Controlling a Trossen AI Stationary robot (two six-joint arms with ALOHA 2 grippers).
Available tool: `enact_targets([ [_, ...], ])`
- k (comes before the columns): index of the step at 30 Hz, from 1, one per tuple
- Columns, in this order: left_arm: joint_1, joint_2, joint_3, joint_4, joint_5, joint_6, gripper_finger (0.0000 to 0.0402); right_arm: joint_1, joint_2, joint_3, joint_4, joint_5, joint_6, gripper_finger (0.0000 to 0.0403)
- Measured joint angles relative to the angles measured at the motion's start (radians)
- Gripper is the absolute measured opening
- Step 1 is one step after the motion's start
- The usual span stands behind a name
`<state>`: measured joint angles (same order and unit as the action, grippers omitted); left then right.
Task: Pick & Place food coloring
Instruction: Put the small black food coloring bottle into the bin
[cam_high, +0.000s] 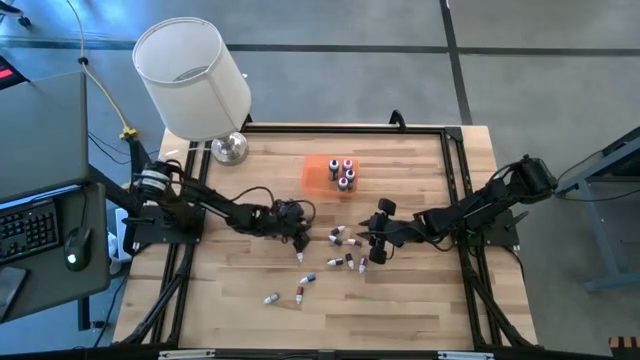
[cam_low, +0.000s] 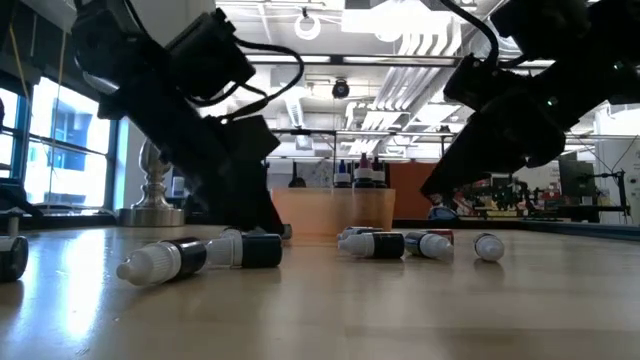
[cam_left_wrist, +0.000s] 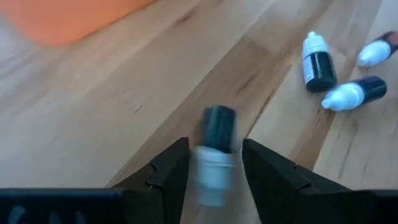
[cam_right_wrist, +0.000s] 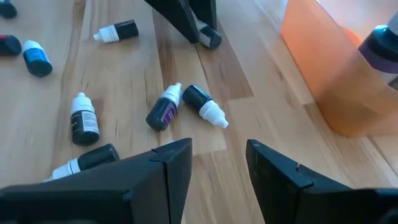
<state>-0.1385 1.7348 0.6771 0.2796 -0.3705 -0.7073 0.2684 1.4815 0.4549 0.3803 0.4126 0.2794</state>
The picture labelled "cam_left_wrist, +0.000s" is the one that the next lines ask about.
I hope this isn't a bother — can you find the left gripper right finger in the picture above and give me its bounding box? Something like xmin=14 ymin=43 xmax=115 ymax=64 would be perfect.
xmin=242 ymin=138 xmax=398 ymax=224

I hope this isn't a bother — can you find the dark blue dropper bottle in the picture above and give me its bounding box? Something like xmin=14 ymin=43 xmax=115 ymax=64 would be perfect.
xmin=302 ymin=30 xmax=338 ymax=94

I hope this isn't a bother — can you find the orange translucent plastic bin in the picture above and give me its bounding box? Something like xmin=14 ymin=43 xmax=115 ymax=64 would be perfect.
xmin=0 ymin=0 xmax=157 ymax=47

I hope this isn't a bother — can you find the small white object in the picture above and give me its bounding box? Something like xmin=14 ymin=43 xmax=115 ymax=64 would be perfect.
xmin=320 ymin=75 xmax=388 ymax=113

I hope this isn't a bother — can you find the dark green dropper bottle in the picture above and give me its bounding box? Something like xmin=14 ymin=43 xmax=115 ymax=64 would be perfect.
xmin=190 ymin=105 xmax=243 ymax=208

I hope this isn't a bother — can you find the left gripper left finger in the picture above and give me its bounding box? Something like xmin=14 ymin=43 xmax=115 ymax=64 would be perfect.
xmin=0 ymin=136 xmax=191 ymax=224

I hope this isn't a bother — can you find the dark red dropper bottle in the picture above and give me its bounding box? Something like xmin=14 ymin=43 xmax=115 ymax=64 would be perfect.
xmin=356 ymin=30 xmax=398 ymax=68

